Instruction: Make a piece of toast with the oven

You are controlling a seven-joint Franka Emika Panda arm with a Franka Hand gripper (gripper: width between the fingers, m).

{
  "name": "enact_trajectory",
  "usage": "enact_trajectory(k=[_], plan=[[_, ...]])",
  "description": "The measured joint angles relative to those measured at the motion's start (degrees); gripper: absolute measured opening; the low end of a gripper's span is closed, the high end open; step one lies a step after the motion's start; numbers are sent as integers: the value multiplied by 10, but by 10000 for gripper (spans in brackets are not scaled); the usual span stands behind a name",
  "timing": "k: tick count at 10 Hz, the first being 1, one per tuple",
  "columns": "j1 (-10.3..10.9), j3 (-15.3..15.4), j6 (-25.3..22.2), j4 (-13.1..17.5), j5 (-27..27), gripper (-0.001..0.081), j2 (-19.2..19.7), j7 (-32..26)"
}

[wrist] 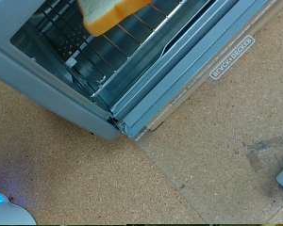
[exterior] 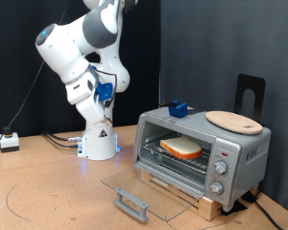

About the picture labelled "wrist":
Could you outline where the white bread slice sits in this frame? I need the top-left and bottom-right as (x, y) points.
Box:
(75, 0), (156, 38)

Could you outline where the silver toaster oven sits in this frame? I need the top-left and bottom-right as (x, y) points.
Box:
(0, 0), (234, 141)

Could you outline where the wire oven rack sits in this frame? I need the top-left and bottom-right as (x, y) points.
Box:
(37, 0), (188, 99)

